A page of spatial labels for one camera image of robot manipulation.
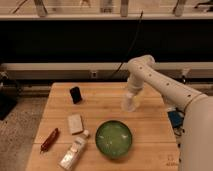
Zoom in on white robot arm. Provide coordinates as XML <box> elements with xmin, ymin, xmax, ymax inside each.
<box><xmin>122</xmin><ymin>55</ymin><xmax>213</xmax><ymax>171</ymax></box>

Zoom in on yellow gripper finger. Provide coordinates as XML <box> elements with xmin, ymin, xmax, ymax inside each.
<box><xmin>133</xmin><ymin>95</ymin><xmax>140</xmax><ymax>106</ymax></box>

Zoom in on black object at left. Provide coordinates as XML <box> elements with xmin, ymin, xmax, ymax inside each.
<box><xmin>0</xmin><ymin>71</ymin><xmax>19</xmax><ymax>121</ymax></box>

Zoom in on black hanging cable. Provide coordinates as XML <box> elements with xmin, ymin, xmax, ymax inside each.
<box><xmin>105</xmin><ymin>10</ymin><xmax>145</xmax><ymax>80</ymax></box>

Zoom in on green bowl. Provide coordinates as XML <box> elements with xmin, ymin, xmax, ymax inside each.
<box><xmin>95</xmin><ymin>120</ymin><xmax>133</xmax><ymax>159</ymax></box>

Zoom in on black eraser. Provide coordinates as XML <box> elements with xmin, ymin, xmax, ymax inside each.
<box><xmin>70</xmin><ymin>87</ymin><xmax>82</xmax><ymax>104</ymax></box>

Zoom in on wall outlet plate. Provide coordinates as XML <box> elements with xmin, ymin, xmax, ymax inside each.
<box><xmin>91</xmin><ymin>71</ymin><xmax>98</xmax><ymax>78</ymax></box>

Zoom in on red pen tool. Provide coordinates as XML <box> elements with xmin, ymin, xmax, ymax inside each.
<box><xmin>40</xmin><ymin>128</ymin><xmax>59</xmax><ymax>152</ymax></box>

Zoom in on white rectangular block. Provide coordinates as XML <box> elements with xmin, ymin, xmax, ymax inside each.
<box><xmin>68</xmin><ymin>114</ymin><xmax>83</xmax><ymax>134</ymax></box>

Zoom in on blue connector box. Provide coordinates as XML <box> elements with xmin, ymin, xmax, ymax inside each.
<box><xmin>168</xmin><ymin>111</ymin><xmax>183</xmax><ymax>128</ymax></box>

